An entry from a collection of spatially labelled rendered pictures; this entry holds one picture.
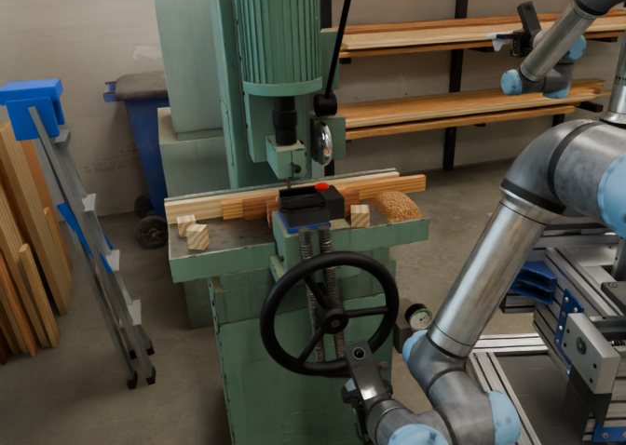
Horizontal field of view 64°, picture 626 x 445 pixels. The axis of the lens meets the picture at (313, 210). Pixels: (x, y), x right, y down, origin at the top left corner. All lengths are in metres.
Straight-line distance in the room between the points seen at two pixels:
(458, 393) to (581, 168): 0.36
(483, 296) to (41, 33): 3.04
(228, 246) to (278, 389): 0.43
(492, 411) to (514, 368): 1.11
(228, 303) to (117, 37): 2.46
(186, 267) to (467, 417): 0.63
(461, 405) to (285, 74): 0.70
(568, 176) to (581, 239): 0.87
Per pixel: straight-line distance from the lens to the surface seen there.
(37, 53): 3.46
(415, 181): 1.34
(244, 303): 1.17
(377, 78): 3.73
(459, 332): 0.83
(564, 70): 1.73
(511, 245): 0.78
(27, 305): 2.44
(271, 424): 1.42
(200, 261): 1.10
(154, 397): 2.12
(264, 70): 1.08
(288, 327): 1.23
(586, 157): 0.69
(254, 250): 1.10
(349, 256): 0.95
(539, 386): 1.85
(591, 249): 1.57
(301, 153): 1.16
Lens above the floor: 1.42
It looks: 25 degrees down
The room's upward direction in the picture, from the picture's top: 2 degrees counter-clockwise
